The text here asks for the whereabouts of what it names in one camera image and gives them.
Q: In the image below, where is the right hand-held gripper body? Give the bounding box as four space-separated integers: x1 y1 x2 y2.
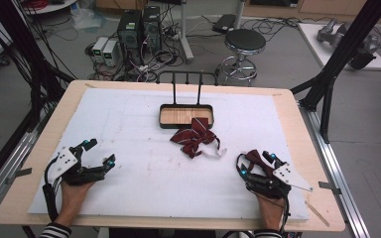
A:
244 162 315 200

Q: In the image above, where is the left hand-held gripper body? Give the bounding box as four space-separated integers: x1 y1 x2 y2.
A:
47 147 107 186

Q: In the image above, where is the plain dark red bow tie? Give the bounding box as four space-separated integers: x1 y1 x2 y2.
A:
236 149 276 180

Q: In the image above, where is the striped dark red bow tie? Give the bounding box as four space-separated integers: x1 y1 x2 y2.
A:
170 117 228 160

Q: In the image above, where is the black rack with wooden tray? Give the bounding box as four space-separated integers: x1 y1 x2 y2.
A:
156 69 219 130

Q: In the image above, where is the person's left hand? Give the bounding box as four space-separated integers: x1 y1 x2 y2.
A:
54 179 96 228

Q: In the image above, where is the person's right hand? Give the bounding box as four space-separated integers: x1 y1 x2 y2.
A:
255 193 286 231

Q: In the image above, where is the white foam mat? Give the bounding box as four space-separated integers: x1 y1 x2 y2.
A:
28 87 311 223

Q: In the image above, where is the thin wooden stick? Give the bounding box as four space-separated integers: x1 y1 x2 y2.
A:
305 200 330 228

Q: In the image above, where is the white power supply unit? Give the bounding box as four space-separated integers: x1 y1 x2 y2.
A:
101 40 119 67
91 36 109 64

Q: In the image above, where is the black computer tower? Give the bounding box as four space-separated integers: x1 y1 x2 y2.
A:
141 5 163 54
116 9 144 66

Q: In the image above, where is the black round stool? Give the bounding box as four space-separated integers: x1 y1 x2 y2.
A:
215 28 268 87

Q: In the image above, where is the white floor board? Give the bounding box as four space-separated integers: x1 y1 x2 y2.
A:
297 22 381 72

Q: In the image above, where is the clear plastic bag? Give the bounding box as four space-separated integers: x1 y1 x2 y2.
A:
69 5 108 32

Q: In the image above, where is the black flat box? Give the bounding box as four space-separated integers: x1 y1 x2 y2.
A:
211 13 237 35

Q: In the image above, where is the white round table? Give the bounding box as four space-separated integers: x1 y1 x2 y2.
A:
22 0 79 16

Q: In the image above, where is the grey table leg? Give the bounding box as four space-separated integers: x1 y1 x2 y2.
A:
178 0 195 64

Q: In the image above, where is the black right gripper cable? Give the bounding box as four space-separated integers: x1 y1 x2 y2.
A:
279 192 292 234

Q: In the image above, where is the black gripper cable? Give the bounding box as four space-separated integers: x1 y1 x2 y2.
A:
42 156 62 223
279 192 292 234

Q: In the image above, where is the grey metal bracket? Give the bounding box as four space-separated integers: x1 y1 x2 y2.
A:
317 180 342 195
5 167 34 185

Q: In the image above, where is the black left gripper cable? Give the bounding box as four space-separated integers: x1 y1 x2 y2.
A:
42 156 62 223

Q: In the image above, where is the aluminium rail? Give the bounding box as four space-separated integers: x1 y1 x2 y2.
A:
298 100 372 238
0 110 49 217

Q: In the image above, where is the tangle of floor cables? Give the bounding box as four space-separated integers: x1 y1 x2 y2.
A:
84 19 188 82

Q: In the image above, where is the black frame post with cables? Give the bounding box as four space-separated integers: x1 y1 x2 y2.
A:
0 0 77 133

